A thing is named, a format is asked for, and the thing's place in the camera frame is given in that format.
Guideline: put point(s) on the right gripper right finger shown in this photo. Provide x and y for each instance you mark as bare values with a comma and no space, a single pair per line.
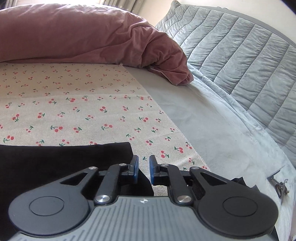
227,207

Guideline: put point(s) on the black pants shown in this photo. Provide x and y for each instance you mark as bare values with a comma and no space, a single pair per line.
24,168

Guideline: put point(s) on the grey bed sheet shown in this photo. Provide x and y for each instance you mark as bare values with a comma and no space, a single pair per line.
230,141

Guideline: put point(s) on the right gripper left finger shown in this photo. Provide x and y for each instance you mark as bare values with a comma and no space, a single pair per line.
62,205

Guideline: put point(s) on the pink duvet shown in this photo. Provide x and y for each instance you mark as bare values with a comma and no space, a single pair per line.
63,33

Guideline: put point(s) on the grey quilted headboard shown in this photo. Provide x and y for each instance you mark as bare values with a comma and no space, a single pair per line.
251,61

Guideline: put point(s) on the cherry print cloth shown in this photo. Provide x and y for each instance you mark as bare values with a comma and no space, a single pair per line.
87,104

